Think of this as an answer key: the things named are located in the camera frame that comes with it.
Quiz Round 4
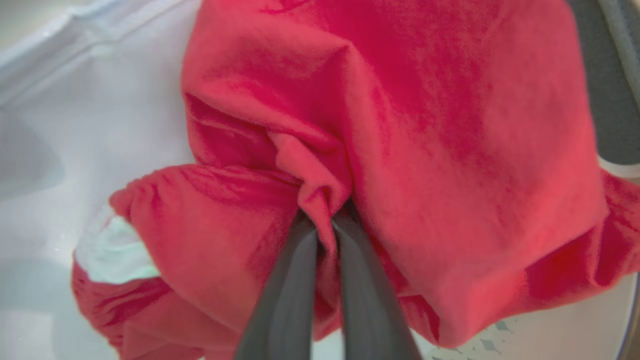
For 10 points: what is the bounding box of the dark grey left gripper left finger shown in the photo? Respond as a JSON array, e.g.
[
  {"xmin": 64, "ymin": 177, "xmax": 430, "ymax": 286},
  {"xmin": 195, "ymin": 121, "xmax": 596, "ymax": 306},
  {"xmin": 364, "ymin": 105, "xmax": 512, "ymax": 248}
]
[{"xmin": 234, "ymin": 210, "xmax": 319, "ymax": 360}]

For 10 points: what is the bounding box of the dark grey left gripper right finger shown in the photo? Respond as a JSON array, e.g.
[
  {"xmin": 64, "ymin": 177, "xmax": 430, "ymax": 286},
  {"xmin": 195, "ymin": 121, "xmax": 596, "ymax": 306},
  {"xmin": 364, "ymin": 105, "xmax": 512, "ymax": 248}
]
[{"xmin": 331, "ymin": 202, "xmax": 423, "ymax": 360}]

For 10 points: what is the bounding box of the red cloth garment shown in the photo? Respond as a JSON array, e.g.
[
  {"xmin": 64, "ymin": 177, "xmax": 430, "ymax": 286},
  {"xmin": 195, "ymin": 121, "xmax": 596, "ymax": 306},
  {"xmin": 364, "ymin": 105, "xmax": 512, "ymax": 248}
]
[{"xmin": 70, "ymin": 0, "xmax": 640, "ymax": 360}]

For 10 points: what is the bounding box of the white plastic tub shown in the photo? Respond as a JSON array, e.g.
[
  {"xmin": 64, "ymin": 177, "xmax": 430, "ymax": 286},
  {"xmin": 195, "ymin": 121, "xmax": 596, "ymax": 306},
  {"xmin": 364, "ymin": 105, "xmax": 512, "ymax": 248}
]
[{"xmin": 0, "ymin": 0, "xmax": 203, "ymax": 360}]

